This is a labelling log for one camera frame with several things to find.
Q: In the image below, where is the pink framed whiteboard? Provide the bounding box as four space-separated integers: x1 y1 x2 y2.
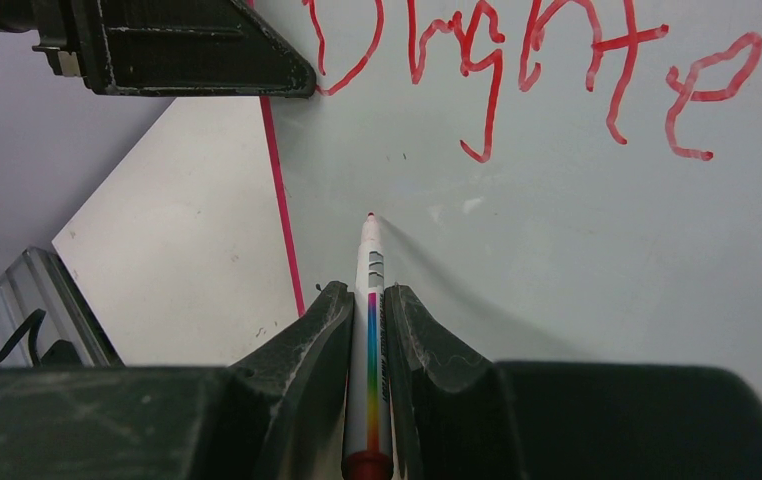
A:
256 1 762 396

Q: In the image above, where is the white whiteboard marker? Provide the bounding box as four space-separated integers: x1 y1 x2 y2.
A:
341 213 394 479

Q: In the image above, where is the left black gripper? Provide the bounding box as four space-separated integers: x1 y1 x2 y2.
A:
0 0 317 98

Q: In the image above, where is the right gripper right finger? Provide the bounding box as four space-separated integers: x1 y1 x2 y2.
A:
384 285 762 479

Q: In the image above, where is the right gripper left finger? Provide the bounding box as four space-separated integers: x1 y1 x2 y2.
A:
0 281 353 479

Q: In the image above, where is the aluminium rail frame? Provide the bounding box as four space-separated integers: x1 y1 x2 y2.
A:
0 247 123 368

